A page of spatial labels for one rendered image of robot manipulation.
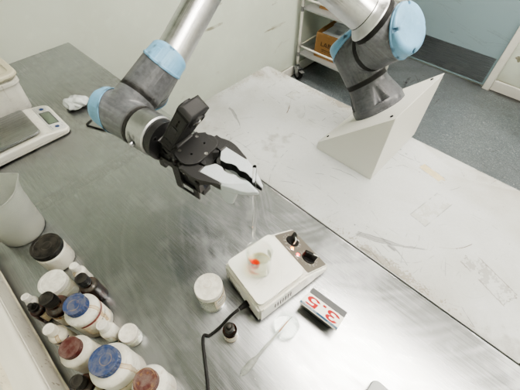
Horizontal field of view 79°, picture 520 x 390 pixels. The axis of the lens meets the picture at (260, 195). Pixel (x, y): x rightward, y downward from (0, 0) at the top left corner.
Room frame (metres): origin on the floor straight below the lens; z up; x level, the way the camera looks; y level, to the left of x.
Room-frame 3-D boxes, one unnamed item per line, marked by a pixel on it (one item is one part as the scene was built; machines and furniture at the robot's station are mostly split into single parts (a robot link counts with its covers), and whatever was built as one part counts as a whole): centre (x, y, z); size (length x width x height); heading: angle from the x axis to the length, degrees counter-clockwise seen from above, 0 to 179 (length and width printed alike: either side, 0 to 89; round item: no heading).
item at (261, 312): (0.31, -0.03, 0.94); 0.22 x 0.13 x 0.08; 127
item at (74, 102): (0.97, 0.66, 0.92); 0.08 x 0.08 x 0.04; 46
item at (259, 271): (0.29, 0.00, 1.02); 0.06 x 0.05 x 0.08; 148
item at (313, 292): (0.23, -0.14, 0.92); 0.09 x 0.06 x 0.04; 50
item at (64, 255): (0.36, 0.49, 0.94); 0.07 x 0.07 x 0.07
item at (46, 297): (0.22, 0.41, 0.95); 0.04 x 0.04 x 0.11
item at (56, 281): (0.27, 0.44, 0.93); 0.06 x 0.06 x 0.07
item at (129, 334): (0.18, 0.26, 0.92); 0.04 x 0.04 x 0.04
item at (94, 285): (0.27, 0.36, 0.95); 0.04 x 0.04 x 0.10
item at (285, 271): (0.30, -0.01, 0.98); 0.12 x 0.12 x 0.01; 37
